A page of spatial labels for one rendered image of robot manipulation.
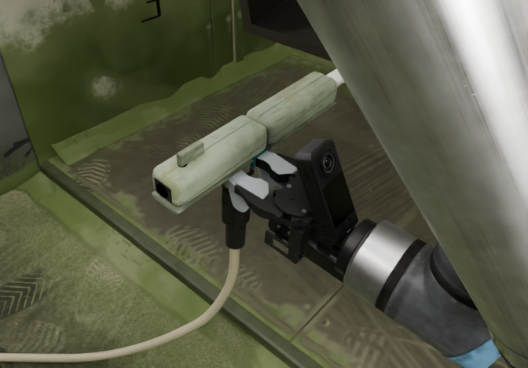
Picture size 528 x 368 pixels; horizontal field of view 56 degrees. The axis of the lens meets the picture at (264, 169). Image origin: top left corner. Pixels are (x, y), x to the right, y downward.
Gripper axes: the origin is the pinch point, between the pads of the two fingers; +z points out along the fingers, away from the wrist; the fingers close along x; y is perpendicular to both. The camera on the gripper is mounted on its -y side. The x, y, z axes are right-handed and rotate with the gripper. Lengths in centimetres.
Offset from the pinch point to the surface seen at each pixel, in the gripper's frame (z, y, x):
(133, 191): 48, 54, 15
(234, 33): 77, 46, 87
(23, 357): 28, 51, -28
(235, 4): 78, 36, 88
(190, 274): 16, 49, 5
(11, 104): 82, 37, 5
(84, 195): 57, 54, 6
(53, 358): 23, 50, -25
